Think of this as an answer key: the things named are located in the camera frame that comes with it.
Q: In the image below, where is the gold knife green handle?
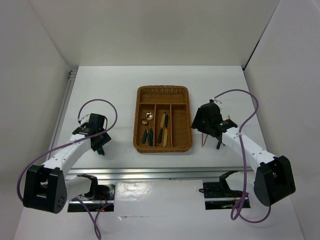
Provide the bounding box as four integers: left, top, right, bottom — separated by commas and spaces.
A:
158, 113, 169, 144
163, 127, 168, 147

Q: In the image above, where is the small gold spoon green handle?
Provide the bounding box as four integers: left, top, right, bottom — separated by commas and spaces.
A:
141, 119, 148, 144

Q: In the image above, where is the large gold spoon green handle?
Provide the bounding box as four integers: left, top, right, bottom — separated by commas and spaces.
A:
146, 112, 154, 147

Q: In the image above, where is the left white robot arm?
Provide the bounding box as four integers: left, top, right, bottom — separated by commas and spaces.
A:
22, 113, 111, 214

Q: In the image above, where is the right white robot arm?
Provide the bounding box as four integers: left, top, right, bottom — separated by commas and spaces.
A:
191, 101, 296, 207

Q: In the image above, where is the wicker cutlery tray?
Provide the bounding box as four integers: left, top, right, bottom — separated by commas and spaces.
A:
133, 85, 193, 154

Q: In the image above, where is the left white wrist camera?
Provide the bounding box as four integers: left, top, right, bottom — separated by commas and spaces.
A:
77, 114, 90, 122

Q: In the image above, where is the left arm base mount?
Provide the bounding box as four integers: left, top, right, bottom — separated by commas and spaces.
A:
65, 174, 116, 213

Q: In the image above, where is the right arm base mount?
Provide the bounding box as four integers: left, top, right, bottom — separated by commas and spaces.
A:
198, 170, 243, 210

